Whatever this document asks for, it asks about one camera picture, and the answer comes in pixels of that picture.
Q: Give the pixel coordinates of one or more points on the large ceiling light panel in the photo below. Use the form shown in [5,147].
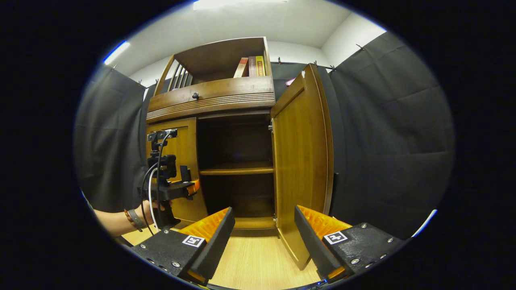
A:
[238,4]

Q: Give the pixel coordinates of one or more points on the wooden inner cabinet shelf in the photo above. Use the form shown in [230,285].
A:
[236,169]

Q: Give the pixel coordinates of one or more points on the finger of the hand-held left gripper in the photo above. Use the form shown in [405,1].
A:
[193,187]

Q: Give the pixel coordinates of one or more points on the wooden double-door shoe cabinet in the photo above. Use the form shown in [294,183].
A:
[209,96]

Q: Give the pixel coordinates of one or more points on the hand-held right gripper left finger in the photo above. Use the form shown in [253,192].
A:
[215,245]

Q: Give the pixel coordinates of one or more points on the black backdrop cloth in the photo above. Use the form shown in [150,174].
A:
[383,141]

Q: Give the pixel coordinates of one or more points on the beige and red book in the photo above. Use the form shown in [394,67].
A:
[242,67]

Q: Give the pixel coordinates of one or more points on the maroon book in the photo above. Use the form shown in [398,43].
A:
[252,66]

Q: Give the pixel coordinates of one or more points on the small ceiling light panel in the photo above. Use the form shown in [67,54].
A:
[116,52]

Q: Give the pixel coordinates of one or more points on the wooden cabinet door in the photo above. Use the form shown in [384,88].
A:
[300,161]
[185,145]

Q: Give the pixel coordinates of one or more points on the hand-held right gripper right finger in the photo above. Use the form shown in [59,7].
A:
[314,245]

